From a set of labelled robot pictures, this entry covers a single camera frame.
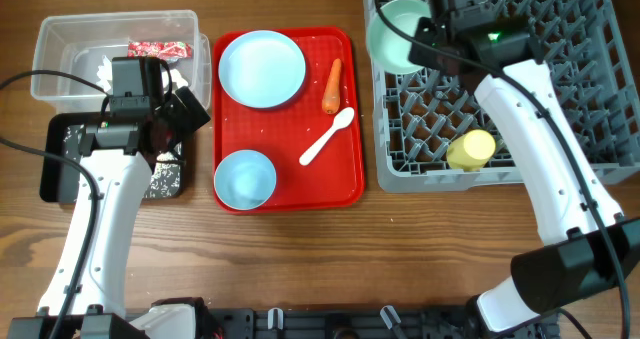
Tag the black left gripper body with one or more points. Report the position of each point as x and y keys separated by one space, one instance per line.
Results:
x=180 y=122

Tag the green bowl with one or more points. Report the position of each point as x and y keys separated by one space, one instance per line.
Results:
x=386 y=48

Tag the white rice grains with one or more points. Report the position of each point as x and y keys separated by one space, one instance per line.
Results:
x=165 y=181

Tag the light blue small bowl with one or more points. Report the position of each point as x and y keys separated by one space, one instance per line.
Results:
x=245 y=180

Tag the yellow plastic cup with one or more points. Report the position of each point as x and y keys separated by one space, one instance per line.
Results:
x=472 y=151

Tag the white plastic spoon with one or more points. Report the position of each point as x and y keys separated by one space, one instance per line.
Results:
x=341 y=121

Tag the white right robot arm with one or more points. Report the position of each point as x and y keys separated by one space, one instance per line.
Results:
x=589 y=246

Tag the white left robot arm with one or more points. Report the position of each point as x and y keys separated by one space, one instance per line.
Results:
x=140 y=119

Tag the clear plastic waste bin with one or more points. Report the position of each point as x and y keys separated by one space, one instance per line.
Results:
x=80 y=44

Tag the black waste tray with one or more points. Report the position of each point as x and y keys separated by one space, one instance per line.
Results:
x=51 y=168

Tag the red snack wrapper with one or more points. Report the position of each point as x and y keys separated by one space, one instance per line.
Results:
x=168 y=51

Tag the crumpled white tissue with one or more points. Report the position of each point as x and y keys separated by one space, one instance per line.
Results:
x=105 y=77

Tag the light blue plate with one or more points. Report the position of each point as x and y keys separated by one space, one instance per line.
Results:
x=262 y=69

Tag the orange carrot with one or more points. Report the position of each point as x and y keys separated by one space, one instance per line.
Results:
x=331 y=98

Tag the red serving tray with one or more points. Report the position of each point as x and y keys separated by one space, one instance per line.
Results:
x=335 y=178

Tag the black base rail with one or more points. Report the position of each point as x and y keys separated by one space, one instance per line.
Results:
x=430 y=323

